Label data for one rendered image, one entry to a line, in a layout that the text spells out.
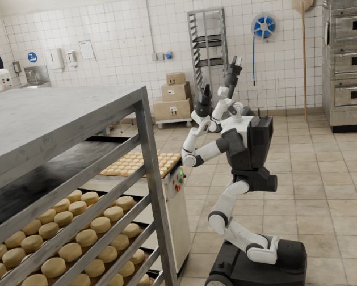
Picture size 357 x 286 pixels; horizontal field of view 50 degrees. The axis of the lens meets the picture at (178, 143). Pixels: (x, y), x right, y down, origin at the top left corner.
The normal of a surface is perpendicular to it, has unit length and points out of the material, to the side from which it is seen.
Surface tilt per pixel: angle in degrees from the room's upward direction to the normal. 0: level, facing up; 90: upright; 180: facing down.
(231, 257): 0
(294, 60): 90
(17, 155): 90
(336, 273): 0
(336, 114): 90
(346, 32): 90
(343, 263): 0
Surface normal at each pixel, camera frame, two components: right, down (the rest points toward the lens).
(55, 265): -0.13, -0.93
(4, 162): 0.89, 0.04
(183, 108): -0.12, 0.36
